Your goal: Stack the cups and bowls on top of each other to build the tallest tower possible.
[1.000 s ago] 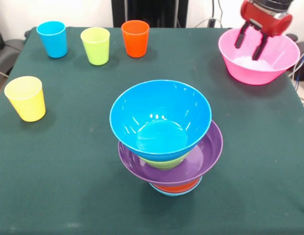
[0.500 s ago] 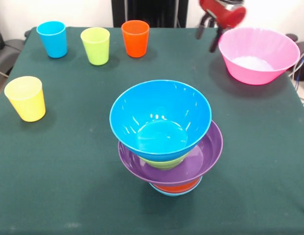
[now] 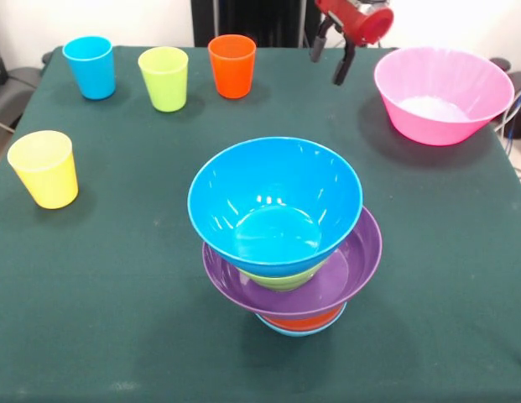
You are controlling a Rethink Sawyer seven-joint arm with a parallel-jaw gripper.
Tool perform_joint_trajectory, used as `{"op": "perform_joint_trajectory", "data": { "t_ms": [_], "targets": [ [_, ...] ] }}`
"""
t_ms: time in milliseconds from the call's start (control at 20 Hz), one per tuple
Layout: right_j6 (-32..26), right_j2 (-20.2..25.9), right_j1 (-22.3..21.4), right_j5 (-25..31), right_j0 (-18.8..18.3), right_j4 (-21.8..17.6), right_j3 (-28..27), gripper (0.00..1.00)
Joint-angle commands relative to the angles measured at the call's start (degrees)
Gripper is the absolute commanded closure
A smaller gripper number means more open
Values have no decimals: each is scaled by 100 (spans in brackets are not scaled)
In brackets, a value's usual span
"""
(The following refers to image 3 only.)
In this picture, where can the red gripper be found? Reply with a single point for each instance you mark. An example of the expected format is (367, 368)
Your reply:
(361, 21)

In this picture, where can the large pink plastic bowl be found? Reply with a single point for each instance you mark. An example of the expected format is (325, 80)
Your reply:
(444, 92)

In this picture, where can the large blue plastic bowl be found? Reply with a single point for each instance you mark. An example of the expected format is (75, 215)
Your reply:
(268, 189)

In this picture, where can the purple plastic bowl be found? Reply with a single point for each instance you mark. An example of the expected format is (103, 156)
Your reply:
(361, 260)

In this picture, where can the small green plastic bowl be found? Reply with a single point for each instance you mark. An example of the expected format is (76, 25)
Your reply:
(281, 282)

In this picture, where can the orange plastic bowl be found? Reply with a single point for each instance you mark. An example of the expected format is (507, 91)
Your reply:
(304, 324)

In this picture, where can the small blue plastic bowl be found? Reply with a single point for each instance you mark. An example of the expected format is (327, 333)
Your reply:
(302, 331)

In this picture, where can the orange plastic cup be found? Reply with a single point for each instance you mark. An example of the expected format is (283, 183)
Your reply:
(231, 71)

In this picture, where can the lime green plastic cup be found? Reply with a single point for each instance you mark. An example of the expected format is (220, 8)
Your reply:
(164, 80)

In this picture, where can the blue plastic cup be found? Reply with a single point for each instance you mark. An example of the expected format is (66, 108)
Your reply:
(92, 67)

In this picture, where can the dark green tablecloth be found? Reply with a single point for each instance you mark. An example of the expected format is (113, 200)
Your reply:
(117, 273)

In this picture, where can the yellow plastic cup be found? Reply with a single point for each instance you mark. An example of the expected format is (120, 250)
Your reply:
(46, 176)

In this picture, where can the black chair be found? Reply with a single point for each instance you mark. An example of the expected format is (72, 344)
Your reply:
(12, 92)

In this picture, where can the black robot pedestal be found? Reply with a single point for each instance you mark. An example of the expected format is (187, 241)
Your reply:
(260, 25)

